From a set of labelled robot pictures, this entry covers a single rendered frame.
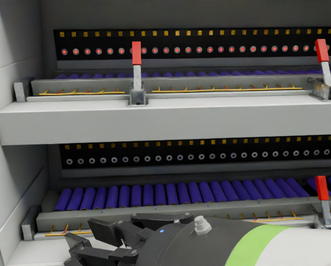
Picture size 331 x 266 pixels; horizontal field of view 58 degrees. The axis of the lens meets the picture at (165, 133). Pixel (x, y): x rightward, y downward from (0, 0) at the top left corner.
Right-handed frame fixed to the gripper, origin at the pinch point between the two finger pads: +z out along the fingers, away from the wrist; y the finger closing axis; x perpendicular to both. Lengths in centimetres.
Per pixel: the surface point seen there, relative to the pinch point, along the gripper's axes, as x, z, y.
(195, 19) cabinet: 24.7, 2.3, 35.8
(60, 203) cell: 3.5, 12.5, 1.5
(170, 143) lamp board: 4.8, 5.9, 21.7
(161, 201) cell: -2.4, 3.1, 13.6
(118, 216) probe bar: -0.8, 4.2, 6.2
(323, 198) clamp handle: -9.0, -15.4, 27.9
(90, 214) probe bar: 1.0, 6.6, 3.2
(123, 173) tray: 2.7, 12.7, 14.1
